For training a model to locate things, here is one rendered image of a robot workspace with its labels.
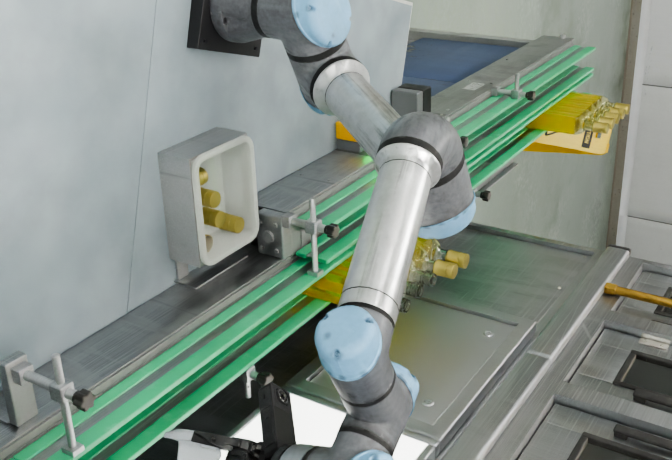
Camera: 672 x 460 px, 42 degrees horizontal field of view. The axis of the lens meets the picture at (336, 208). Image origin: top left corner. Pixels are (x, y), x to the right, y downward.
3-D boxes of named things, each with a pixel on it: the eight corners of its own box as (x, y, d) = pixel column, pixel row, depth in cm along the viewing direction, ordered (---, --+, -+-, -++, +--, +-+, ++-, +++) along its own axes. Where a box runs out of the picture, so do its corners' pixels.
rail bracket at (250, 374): (209, 389, 167) (265, 411, 160) (206, 359, 164) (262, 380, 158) (222, 379, 170) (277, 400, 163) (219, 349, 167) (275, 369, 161)
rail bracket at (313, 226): (283, 269, 179) (334, 283, 173) (278, 194, 173) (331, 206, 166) (291, 263, 182) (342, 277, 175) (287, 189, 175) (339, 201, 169)
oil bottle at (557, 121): (517, 126, 282) (604, 140, 267) (518, 110, 279) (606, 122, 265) (524, 122, 286) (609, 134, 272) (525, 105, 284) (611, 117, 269)
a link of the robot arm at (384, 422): (411, 349, 108) (377, 426, 102) (429, 396, 116) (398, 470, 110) (355, 336, 112) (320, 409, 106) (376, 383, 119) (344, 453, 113)
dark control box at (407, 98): (389, 118, 234) (417, 122, 230) (389, 89, 231) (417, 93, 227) (404, 110, 240) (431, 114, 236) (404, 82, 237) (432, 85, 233)
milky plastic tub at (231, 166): (171, 260, 169) (205, 270, 164) (158, 152, 160) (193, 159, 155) (227, 227, 182) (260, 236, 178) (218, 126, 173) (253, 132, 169)
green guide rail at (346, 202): (294, 224, 179) (326, 232, 175) (293, 219, 179) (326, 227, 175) (573, 47, 313) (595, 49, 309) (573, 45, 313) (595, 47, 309)
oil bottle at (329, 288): (292, 292, 185) (379, 318, 174) (291, 269, 183) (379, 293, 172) (307, 281, 189) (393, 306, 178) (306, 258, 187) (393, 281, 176)
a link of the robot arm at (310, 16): (284, -40, 160) (344, -35, 152) (305, 20, 169) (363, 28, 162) (247, -1, 154) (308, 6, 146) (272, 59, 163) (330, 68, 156)
